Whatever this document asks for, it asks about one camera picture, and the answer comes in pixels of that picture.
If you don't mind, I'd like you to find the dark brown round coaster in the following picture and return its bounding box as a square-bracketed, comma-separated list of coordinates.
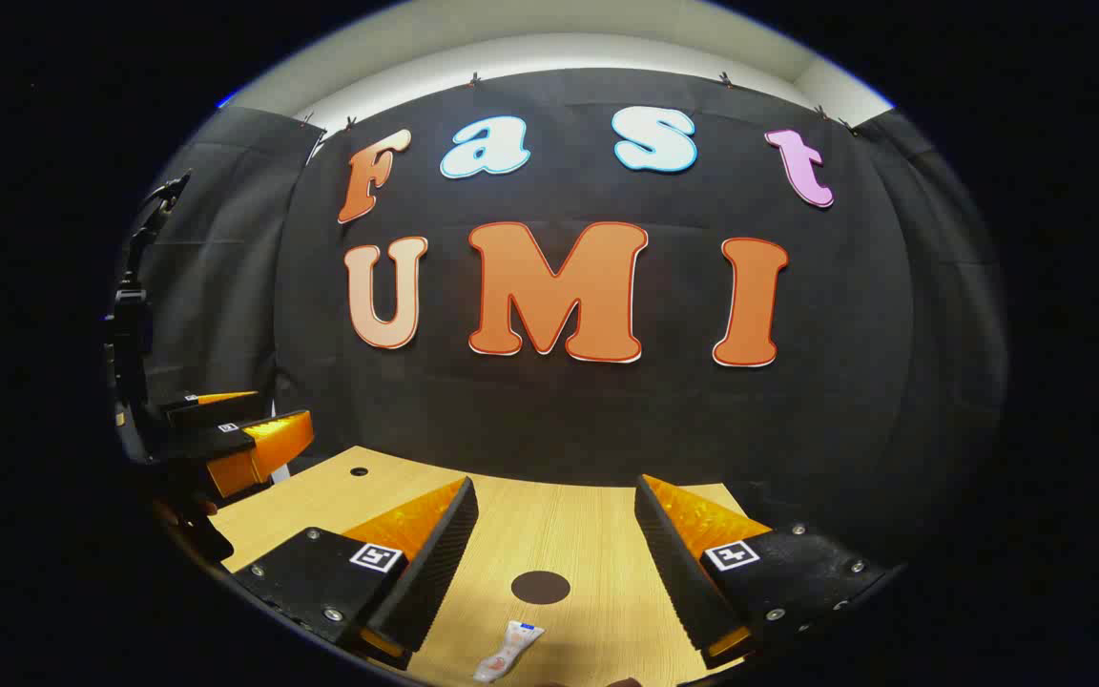
[511, 571, 571, 606]

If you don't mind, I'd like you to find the white toothpaste tube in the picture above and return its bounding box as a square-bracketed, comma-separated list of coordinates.
[471, 620, 547, 684]

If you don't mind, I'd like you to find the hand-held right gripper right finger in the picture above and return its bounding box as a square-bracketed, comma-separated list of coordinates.
[633, 474, 894, 671]

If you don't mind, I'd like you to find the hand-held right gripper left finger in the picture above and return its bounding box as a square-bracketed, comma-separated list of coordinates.
[230, 476, 480, 671]

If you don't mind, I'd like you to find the wooden desktop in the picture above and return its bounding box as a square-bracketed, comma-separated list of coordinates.
[211, 446, 779, 687]

